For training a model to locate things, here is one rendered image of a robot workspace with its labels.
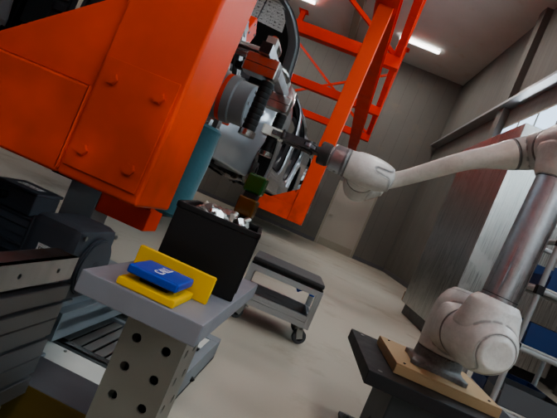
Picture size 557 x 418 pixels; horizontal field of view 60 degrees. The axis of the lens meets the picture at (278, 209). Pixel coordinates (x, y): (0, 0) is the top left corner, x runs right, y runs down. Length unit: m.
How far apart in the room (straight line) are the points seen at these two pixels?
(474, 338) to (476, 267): 3.37
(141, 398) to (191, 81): 0.51
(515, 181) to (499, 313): 3.50
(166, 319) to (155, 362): 0.17
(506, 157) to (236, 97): 0.85
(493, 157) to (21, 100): 1.29
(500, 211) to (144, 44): 4.22
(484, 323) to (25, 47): 1.24
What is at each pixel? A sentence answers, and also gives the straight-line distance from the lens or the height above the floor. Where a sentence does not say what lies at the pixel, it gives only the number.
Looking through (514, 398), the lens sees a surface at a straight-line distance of 2.72.
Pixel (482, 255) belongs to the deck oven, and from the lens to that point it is 4.77.
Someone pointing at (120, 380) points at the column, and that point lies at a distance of 0.80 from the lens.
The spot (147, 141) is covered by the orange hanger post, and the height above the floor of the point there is 0.63.
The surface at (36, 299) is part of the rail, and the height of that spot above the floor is 0.32.
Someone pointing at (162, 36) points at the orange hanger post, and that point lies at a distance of 0.88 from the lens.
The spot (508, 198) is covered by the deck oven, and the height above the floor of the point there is 1.51.
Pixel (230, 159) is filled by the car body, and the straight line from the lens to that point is 4.07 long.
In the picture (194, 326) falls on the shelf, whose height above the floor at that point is 0.44.
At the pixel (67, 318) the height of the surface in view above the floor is 0.15.
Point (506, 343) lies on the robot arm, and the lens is 1.41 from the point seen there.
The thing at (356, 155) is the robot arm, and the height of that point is 0.86.
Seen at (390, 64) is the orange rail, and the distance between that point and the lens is 7.75.
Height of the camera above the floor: 0.62
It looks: level
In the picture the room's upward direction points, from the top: 23 degrees clockwise
